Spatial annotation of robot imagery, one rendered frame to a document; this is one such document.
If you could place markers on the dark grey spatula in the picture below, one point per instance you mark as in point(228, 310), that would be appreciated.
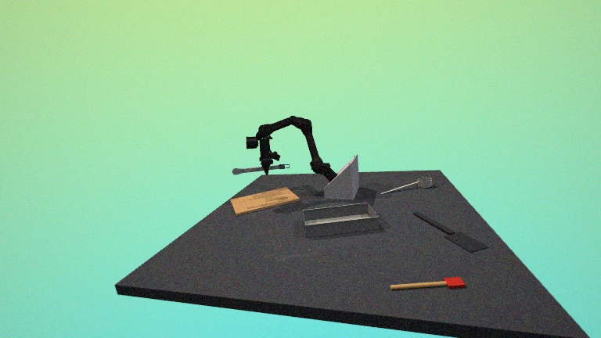
point(458, 238)

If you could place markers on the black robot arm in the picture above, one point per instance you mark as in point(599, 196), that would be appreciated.
point(305, 125)

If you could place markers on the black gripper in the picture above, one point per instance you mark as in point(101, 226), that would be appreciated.
point(265, 160)

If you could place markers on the wooden board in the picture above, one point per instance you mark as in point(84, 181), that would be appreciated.
point(263, 200)

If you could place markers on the grey saucepan with long handle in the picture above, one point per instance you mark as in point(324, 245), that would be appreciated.
point(422, 183)

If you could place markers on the grey rectangular tin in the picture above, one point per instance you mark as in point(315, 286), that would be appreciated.
point(340, 219)

